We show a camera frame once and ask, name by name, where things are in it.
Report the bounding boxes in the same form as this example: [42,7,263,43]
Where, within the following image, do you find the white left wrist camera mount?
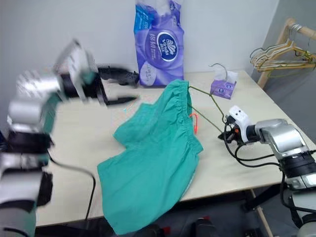
[53,39,96,102]

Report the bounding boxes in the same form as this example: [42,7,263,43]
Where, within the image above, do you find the yellow wire hanger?
[254,40,316,72]

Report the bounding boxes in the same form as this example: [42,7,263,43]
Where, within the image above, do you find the large purple tissue pack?
[134,0,186,88]

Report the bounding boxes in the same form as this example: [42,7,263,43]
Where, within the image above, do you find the black handheld controller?
[100,70,140,86]

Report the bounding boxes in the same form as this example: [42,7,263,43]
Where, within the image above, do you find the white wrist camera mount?
[53,39,96,102]
[227,105,252,145]

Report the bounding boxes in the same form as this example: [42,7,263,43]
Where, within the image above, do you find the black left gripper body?
[85,71,111,107]

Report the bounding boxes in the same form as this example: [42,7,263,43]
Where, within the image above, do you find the white wire hanger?
[249,24,312,70]

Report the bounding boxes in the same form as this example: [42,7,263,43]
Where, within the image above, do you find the green shorts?
[97,79,204,236]

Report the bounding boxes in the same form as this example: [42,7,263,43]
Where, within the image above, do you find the black table brace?
[240,184,283,212]

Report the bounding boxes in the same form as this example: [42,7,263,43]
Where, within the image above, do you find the small purple tissue pack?
[209,69,238,100]

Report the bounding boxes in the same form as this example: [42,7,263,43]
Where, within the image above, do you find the dark rounded shape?
[192,216,220,237]
[145,223,171,237]

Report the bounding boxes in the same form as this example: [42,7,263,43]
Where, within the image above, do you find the wooden clothes rack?
[257,17,316,89]

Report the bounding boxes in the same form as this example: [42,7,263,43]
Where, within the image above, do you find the thin wire hanger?
[188,63,230,134]

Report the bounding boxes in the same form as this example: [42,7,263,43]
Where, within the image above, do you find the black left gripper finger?
[98,64,127,74]
[106,95,138,107]

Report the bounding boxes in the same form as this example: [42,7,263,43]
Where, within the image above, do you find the green wire hanger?
[268,50,316,79]

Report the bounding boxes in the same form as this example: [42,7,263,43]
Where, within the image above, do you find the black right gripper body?
[223,114,244,146]

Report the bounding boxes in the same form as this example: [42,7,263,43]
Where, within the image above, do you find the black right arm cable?
[223,123,303,229]

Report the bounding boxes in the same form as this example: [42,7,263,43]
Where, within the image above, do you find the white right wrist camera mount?
[227,105,252,145]

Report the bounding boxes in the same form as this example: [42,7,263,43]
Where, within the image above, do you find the wooden table leg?
[249,189,274,237]

